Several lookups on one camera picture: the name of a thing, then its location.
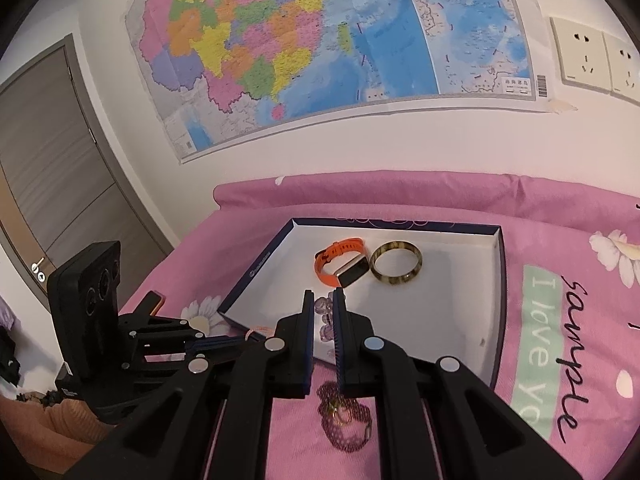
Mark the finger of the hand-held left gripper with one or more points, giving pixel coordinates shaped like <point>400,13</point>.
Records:
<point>160,360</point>
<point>220,343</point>

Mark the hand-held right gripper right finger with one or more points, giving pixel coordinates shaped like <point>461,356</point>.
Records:
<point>340,345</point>

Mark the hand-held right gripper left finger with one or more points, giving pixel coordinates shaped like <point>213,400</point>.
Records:
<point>307,345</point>

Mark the navy box tray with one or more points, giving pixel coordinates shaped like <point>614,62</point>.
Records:
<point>450,310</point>

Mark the person's left forearm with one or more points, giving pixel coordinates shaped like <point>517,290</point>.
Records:
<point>60,425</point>

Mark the dark device with orange edge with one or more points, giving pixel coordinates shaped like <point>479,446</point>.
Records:
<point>150,305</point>

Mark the orange smart band watch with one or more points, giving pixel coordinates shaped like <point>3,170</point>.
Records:
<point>325,265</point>

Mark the tortoiseshell bangle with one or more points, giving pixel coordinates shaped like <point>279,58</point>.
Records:
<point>395,245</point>

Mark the grey door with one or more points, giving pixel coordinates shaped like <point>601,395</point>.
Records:
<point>60,160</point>

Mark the pink printed blanket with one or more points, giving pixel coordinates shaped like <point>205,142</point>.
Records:
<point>550,240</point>

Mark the colourful wall map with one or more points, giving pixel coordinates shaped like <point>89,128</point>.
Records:
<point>300,35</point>

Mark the white wall socket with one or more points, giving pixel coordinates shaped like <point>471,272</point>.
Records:
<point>580,52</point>
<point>622,65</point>

